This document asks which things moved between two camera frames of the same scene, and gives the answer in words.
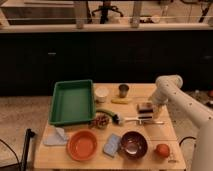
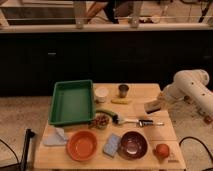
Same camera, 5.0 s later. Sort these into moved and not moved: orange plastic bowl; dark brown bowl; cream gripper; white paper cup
Moved: cream gripper
Not moved: dark brown bowl; orange plastic bowl; white paper cup
